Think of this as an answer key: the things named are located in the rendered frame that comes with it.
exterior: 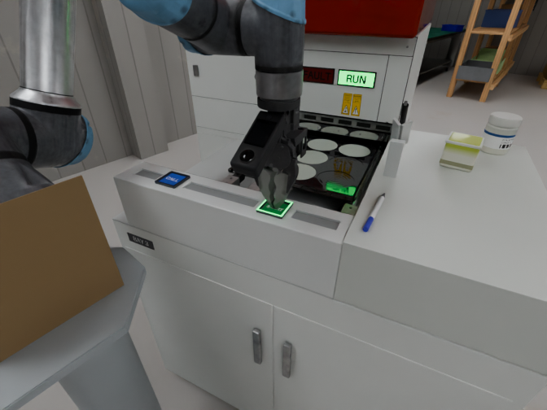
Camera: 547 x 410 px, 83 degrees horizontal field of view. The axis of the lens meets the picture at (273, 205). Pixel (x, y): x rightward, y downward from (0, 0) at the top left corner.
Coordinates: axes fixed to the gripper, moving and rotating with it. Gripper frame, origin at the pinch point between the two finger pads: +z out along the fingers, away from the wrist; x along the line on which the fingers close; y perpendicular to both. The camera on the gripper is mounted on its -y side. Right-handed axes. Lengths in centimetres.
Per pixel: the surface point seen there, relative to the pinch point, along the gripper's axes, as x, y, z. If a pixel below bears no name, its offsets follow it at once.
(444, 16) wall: -12, 843, -1
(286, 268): -4.7, -3.9, 11.5
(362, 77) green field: -2, 58, -13
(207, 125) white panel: 60, 59, 11
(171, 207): 23.2, -4.0, 4.9
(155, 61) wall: 220, 194, 15
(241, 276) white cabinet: 6.2, -3.9, 18.8
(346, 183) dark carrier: -8.0, 27.9, 7.4
